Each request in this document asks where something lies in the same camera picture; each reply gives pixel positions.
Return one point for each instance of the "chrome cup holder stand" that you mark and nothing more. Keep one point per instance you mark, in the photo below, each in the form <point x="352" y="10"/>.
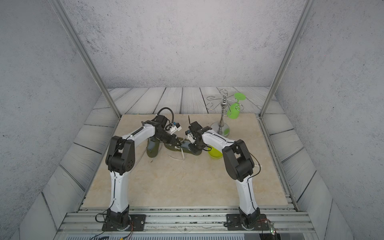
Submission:
<point x="224" y="102"/>

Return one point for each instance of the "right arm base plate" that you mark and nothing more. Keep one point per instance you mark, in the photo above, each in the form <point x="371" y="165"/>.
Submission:
<point x="234" y="223"/>

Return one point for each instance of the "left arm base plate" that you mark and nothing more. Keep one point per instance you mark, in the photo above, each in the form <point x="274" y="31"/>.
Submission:
<point x="135" y="223"/>

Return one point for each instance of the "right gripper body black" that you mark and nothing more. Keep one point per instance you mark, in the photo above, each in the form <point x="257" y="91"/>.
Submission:
<point x="195" y="147"/>

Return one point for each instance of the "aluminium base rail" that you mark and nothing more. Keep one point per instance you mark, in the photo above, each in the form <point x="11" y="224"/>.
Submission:
<point x="285" y="220"/>

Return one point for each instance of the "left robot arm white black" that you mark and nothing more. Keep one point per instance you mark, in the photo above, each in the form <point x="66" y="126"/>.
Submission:
<point x="121" y="159"/>

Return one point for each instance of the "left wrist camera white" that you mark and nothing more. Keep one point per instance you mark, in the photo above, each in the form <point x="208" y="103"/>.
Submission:
<point x="175" y="127"/>

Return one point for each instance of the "right aluminium frame post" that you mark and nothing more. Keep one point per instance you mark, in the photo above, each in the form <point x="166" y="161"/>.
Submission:
<point x="308" y="7"/>

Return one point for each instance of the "olive green shoe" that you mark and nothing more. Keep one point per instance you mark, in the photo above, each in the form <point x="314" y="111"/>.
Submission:
<point x="183" y="148"/>
<point x="153" y="147"/>

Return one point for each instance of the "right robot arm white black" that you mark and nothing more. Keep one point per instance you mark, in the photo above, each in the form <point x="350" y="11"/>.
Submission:
<point x="239" y="166"/>

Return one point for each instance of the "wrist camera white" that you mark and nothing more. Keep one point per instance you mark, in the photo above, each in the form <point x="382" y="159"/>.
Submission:
<point x="175" y="127"/>
<point x="190" y="136"/>

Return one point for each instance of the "lime green bowl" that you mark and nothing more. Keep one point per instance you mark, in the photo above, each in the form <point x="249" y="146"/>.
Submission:
<point x="214" y="153"/>

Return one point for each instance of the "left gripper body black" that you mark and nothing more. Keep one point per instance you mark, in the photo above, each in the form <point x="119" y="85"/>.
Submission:
<point x="167" y="137"/>

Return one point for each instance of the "left aluminium frame post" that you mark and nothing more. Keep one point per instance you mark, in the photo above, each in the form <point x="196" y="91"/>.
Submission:
<point x="71" y="32"/>

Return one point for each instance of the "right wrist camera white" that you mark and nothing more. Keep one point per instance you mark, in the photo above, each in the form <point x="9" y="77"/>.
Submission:
<point x="190" y="136"/>

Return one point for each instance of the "aluminium frame post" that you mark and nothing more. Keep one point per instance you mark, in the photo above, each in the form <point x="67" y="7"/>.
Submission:
<point x="71" y="32"/>
<point x="308" y="7"/>

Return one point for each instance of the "green plastic wine glass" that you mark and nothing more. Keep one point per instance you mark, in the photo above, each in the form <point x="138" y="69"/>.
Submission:
<point x="236" y="106"/>

